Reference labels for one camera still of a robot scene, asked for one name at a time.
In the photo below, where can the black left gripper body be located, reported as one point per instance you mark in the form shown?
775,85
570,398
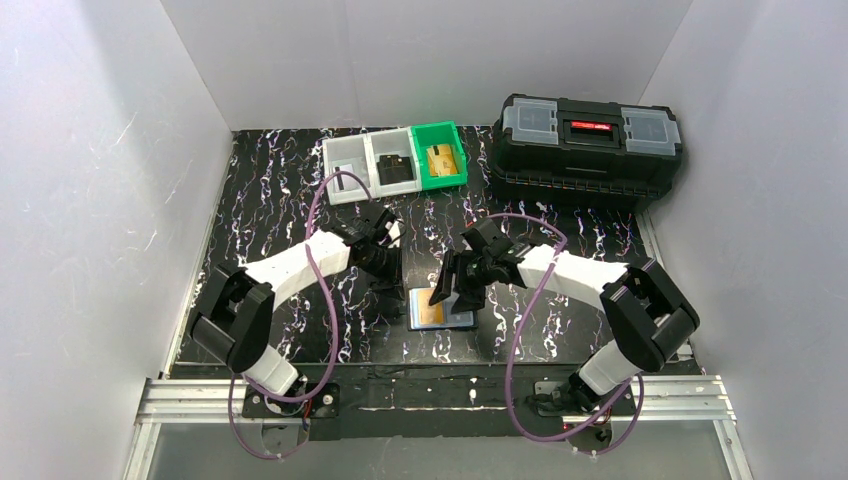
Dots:
387,266

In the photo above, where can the white left plastic bin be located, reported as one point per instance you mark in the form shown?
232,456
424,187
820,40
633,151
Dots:
349,154

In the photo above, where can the black plastic toolbox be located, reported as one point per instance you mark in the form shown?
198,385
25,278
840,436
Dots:
584,153

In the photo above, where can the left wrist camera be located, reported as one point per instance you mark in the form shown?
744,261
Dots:
381,225

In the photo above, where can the tan credit card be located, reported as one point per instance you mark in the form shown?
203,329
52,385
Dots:
441,161

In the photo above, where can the white middle plastic bin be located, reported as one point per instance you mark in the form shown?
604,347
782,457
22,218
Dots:
393,141

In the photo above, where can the gold card in holder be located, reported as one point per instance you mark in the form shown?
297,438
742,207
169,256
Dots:
424,317

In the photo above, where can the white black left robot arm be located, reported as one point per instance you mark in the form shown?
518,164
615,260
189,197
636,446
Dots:
235,307

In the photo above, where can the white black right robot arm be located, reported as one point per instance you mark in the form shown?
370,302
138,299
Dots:
650,318

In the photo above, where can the black credit card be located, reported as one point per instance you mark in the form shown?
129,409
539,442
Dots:
394,169

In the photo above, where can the black card holder wallet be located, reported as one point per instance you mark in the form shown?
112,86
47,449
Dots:
467,320

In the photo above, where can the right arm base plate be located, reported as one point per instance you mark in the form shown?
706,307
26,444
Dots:
550,398

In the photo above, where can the green plastic bin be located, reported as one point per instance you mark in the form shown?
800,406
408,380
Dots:
426,135

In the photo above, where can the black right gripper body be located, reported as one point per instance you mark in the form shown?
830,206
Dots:
463,270

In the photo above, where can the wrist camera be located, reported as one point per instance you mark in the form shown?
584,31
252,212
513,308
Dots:
484,237
381,225

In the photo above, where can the black marbled table mat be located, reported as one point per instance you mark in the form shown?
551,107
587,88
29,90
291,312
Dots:
271,179

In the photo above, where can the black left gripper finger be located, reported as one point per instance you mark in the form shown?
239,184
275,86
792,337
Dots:
394,268
385,285

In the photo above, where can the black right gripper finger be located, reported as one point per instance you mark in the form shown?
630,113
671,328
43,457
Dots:
444,286
469,298

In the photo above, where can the aluminium frame rail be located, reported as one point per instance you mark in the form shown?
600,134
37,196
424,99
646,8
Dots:
370,402

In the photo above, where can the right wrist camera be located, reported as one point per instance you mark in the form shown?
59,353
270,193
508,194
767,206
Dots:
484,237

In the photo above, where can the white plastic bin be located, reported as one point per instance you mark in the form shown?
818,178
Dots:
349,154
393,141

